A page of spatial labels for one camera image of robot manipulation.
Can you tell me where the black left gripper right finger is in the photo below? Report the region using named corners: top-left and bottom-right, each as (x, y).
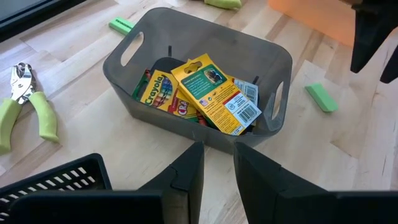
top-left (234, 142), bottom-right (338, 224)

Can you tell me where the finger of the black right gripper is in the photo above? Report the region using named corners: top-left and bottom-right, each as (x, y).
top-left (349, 0), bottom-right (398, 74)
top-left (379, 46), bottom-right (398, 84)

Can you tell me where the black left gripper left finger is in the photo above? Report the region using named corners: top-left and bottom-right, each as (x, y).
top-left (136, 140), bottom-right (205, 224)

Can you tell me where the green rectangular eraser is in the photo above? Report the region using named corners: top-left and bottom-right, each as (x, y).
top-left (108, 17), bottom-right (136, 36)
top-left (304, 82), bottom-right (339, 113)

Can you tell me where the yellow Crayola crayon box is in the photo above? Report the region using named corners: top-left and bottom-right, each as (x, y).
top-left (170, 53), bottom-right (263, 136)
top-left (132, 68), bottom-right (200, 123)
top-left (226, 74), bottom-right (260, 108)

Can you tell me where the grey plastic handled bin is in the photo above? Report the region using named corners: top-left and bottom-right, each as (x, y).
top-left (102, 6), bottom-right (294, 156)

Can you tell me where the orange translucent plastic tray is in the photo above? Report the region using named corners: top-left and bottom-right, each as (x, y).
top-left (267, 0), bottom-right (357, 48)

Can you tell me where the black plastic mesh basket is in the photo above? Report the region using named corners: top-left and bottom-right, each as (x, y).
top-left (0, 152), bottom-right (113, 224)

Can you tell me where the black aluminium table frame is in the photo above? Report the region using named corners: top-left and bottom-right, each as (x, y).
top-left (0, 0), bottom-right (90, 44)

